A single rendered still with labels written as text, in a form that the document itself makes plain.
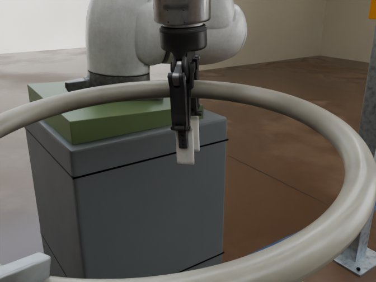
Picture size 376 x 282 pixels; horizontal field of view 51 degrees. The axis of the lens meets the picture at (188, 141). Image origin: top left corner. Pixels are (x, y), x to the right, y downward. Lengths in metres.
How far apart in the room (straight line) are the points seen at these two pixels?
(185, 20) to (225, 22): 0.39
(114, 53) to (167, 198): 0.36
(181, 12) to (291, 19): 6.67
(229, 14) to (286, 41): 6.25
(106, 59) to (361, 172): 0.68
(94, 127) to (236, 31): 0.42
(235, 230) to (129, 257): 1.09
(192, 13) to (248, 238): 1.48
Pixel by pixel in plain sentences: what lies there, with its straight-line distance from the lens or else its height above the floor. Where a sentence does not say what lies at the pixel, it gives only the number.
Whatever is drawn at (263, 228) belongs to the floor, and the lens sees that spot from 2.04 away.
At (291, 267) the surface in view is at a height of 0.91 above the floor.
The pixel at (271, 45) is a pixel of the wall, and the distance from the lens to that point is 6.97.
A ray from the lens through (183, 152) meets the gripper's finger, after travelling 0.69.
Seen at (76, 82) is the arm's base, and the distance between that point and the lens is 0.99.
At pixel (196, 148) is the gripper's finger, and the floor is 0.82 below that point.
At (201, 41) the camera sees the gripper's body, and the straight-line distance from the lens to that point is 0.63.
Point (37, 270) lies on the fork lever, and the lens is 0.28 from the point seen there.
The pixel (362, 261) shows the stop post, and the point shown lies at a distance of 1.93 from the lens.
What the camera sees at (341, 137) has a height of 0.93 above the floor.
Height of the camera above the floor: 1.09
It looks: 20 degrees down
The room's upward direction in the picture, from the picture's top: straight up
